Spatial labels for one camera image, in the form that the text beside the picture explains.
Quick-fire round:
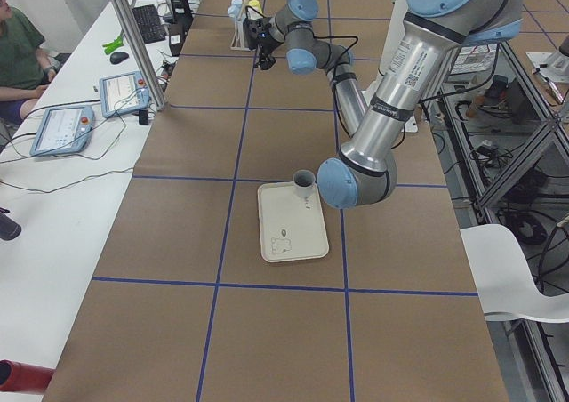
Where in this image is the grey plastic cup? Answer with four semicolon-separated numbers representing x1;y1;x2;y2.
293;169;317;199

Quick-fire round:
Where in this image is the cream plastic tray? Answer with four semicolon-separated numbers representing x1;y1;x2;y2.
257;181;329;263

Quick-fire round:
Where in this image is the green plastic toy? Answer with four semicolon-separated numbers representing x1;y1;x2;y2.
102;31;124;56

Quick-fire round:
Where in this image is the person in green shirt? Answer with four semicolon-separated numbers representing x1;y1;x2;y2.
0;0;58;125

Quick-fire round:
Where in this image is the white wire cup rack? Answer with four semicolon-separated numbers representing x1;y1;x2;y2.
230;0;250;51

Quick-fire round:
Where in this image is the blue plastic cup front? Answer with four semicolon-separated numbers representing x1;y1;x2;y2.
228;0;243;13

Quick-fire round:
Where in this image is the teach pendant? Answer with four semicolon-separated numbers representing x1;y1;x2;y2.
29;106;94;157
99;71;150;118

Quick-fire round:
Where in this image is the red bottle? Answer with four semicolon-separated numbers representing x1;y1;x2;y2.
1;359;55;395

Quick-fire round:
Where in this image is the black keyboard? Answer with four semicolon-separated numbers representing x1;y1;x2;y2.
132;4;166;44

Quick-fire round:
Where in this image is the black cable on desk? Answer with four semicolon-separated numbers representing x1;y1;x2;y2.
0;108;134;195

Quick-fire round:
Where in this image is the black bottle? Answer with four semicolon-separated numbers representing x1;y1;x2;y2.
0;208;21;241

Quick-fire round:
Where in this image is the yellow plastic cup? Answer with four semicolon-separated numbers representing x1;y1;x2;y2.
247;0;263;20

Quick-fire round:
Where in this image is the aluminium frame post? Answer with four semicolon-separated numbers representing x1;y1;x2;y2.
110;0;166;111

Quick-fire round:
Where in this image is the black computer mouse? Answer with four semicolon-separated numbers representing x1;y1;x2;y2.
109;52;129;65

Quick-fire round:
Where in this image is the white chair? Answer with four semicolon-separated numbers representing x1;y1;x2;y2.
460;224;568;324

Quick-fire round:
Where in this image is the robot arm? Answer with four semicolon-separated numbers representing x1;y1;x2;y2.
260;0;524;209

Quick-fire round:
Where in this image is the teach pendant far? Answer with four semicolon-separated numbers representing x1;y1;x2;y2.
99;71;150;118

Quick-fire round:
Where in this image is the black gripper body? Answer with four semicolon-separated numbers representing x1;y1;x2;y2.
256;23;285;58

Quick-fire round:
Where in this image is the blue plastic cup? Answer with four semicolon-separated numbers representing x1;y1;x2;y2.
228;0;243;13
227;6;240;20

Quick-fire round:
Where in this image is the teach pendant near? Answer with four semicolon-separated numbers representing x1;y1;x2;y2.
29;106;94;157

